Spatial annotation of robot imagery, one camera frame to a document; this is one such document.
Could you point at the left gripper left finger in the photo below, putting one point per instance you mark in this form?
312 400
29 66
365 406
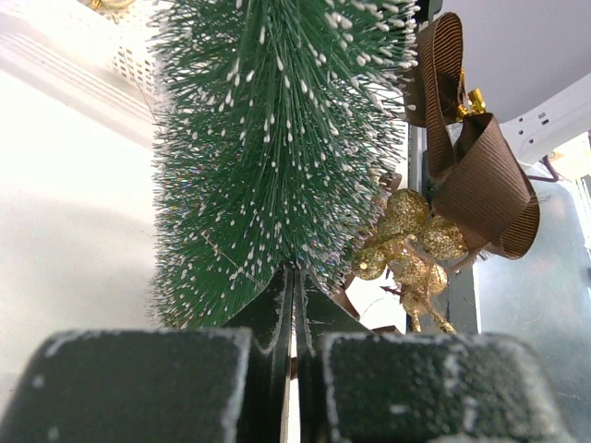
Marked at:
226 384

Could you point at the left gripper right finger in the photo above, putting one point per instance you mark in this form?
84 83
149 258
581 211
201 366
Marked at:
359 386

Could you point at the brown ribbon gold berry garland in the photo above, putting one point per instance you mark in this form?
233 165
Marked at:
484 203

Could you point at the small green christmas tree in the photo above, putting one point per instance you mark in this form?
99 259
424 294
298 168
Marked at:
277 121

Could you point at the white plastic basket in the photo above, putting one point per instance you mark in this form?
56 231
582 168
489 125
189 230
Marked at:
96 48

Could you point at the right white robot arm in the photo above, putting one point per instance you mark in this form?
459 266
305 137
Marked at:
564 116

